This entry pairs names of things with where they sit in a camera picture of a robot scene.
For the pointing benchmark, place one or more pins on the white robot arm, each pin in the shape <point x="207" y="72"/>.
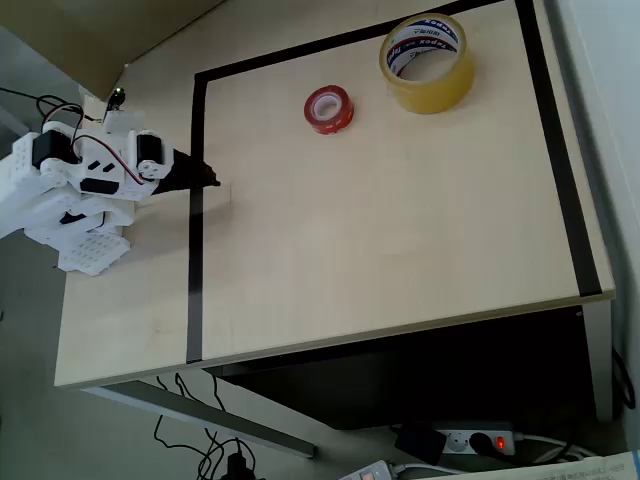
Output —
<point x="30" y="200"/>

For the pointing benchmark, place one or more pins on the red tape roll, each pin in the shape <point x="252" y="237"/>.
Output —
<point x="340" y="117"/>

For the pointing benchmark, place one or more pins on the yellow tape roll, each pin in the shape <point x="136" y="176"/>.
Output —
<point x="440" y="90"/>

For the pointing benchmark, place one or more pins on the brown cardboard box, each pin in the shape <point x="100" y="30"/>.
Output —
<point x="75" y="35"/>

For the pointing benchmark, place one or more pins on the grey metal table leg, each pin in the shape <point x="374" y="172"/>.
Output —
<point x="600" y="360"/>
<point x="210" y="410"/>

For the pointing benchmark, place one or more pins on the small white power strip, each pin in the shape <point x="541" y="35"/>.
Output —
<point x="367" y="472"/>

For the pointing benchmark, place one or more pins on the black power adapter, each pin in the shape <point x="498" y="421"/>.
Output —
<point x="420" y="444"/>

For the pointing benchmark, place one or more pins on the black round plug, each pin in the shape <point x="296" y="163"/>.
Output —
<point x="480" y="444"/>

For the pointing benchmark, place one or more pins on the printed paper sheet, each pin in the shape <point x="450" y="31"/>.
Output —
<point x="575" y="470"/>

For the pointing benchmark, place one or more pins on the white wrist camera green light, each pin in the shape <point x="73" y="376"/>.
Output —
<point x="122" y="120"/>

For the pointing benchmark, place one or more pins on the white power strip red switch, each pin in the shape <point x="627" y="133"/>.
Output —
<point x="457" y="442"/>

